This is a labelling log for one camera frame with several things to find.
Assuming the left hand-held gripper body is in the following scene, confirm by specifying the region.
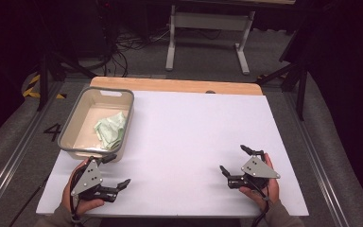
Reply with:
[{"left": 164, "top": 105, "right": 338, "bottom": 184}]
[{"left": 70, "top": 156, "right": 120, "bottom": 203}]

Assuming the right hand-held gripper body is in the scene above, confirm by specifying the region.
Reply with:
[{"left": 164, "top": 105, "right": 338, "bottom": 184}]
[{"left": 226, "top": 150, "right": 282, "bottom": 192}]

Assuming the light green face mask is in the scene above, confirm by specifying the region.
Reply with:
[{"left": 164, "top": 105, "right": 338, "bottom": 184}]
[{"left": 94, "top": 111, "right": 128, "bottom": 151}]

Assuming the beige plastic bin grey rim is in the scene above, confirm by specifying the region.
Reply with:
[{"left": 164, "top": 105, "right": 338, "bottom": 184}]
[{"left": 57, "top": 86, "right": 135, "bottom": 164}]

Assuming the person's left hand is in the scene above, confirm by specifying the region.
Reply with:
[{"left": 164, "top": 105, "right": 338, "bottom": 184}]
[{"left": 60, "top": 158, "right": 106, "bottom": 217}]

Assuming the person's right hand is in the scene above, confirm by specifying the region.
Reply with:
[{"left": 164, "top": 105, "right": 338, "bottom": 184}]
[{"left": 238, "top": 153, "right": 281, "bottom": 213}]

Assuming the white table cover sheet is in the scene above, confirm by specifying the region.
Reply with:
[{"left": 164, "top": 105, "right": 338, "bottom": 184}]
[{"left": 36, "top": 90, "right": 310, "bottom": 219}]

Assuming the black tripod stand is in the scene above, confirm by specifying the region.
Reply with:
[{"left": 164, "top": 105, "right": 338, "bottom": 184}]
[
  {"left": 256, "top": 18, "right": 310, "bottom": 121},
  {"left": 37, "top": 50, "right": 98, "bottom": 112}
]

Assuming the dark equipment tower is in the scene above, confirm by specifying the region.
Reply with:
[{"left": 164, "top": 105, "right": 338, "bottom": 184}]
[{"left": 75, "top": 0, "right": 120, "bottom": 60}]

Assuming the left hand-held gripper black cable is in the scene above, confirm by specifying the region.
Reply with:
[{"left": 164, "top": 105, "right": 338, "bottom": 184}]
[{"left": 68, "top": 165, "right": 87, "bottom": 227}]

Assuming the hand-held gripper black cable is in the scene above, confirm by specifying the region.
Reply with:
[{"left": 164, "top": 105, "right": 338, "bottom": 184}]
[
  {"left": 68, "top": 165, "right": 87, "bottom": 227},
  {"left": 249, "top": 180, "right": 271, "bottom": 227}
]

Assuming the right hand-held gripper black cable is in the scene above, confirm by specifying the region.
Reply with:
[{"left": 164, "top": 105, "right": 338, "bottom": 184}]
[{"left": 249, "top": 180, "right": 271, "bottom": 227}]

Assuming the metal floor rail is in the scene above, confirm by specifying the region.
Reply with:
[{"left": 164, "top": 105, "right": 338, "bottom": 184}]
[
  {"left": 283, "top": 91, "right": 352, "bottom": 227},
  {"left": 0, "top": 80, "right": 64, "bottom": 221}
]

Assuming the black floor cables bundle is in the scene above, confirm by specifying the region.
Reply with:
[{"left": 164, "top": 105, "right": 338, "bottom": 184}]
[{"left": 102, "top": 26, "right": 171, "bottom": 79}]

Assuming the white metal desk frame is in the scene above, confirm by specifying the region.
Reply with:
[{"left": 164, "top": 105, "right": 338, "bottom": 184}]
[{"left": 164, "top": 4, "right": 256, "bottom": 76}]

